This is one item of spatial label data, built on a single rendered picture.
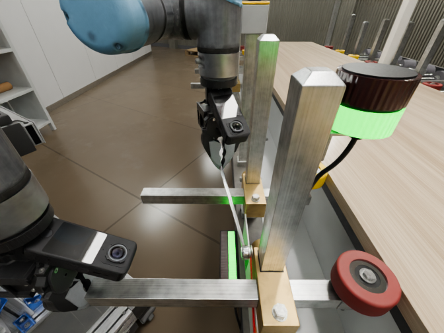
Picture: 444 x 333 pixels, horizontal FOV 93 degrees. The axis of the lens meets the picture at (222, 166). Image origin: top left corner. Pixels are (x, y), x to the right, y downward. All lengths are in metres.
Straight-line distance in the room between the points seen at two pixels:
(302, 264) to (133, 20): 0.66
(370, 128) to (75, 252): 0.33
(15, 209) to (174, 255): 1.20
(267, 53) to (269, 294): 0.39
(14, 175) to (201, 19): 0.31
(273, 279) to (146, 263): 1.13
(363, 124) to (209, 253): 1.28
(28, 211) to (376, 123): 0.33
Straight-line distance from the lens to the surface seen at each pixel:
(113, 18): 0.27
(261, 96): 0.45
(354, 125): 0.21
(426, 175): 0.67
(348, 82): 0.21
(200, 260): 1.39
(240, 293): 0.37
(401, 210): 0.53
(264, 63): 0.43
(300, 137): 0.21
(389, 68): 0.24
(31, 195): 0.29
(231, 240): 0.61
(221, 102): 0.40
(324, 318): 0.66
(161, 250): 1.46
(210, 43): 0.39
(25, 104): 3.43
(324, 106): 0.20
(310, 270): 0.70
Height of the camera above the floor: 1.21
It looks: 37 degrees down
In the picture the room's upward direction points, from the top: straight up
